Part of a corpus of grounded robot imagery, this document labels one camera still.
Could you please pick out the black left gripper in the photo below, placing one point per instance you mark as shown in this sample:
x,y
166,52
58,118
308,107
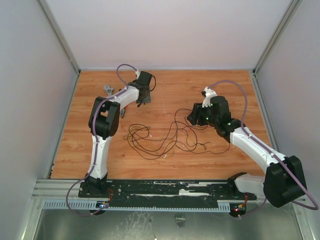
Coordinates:
x,y
147,99

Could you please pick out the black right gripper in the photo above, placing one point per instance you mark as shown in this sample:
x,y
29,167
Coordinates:
x,y
194,114

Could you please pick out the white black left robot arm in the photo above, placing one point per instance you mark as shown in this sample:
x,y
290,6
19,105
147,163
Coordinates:
x,y
103,123

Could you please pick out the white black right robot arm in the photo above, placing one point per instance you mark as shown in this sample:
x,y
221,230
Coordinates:
x,y
284,179

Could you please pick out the orange black pliers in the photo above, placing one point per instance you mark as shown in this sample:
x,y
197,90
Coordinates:
x,y
123,111

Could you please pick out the silver adjustable wrench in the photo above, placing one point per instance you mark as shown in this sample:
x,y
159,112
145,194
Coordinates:
x,y
108,89

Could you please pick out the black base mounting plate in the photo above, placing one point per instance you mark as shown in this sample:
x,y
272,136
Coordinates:
x,y
172,194

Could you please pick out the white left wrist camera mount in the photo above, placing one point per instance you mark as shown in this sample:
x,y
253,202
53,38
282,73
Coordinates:
x,y
137,74

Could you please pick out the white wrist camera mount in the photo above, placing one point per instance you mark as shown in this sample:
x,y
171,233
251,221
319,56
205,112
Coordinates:
x,y
207,93
137,74

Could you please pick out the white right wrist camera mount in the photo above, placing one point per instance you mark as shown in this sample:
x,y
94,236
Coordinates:
x,y
207,93

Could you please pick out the aluminium frame rail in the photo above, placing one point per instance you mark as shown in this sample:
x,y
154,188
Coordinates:
x,y
282,79

